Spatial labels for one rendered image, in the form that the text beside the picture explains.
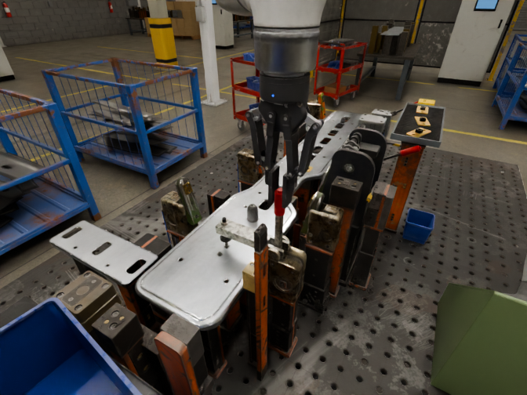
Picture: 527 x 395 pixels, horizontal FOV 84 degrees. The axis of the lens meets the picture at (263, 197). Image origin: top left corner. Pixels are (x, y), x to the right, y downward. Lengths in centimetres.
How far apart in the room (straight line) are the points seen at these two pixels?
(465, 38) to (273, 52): 718
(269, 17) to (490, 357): 77
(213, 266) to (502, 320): 58
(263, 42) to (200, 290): 48
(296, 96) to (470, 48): 718
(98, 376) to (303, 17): 58
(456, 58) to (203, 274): 724
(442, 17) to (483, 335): 786
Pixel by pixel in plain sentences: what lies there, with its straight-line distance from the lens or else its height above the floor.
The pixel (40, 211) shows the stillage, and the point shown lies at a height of 16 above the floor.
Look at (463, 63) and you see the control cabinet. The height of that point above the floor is 40.
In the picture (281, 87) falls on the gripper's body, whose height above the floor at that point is 141.
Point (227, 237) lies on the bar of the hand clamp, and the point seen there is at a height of 105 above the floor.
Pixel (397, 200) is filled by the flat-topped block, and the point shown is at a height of 86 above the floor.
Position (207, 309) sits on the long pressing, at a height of 100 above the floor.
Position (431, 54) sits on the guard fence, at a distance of 842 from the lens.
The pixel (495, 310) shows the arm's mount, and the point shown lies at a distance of 74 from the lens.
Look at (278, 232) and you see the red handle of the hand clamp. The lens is 60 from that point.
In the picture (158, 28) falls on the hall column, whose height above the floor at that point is 90.
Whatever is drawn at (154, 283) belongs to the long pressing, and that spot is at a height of 100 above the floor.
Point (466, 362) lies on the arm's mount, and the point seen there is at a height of 84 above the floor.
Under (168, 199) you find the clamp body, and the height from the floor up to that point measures 104.
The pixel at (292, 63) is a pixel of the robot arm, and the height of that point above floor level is 144.
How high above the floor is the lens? 151
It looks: 34 degrees down
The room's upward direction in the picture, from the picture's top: straight up
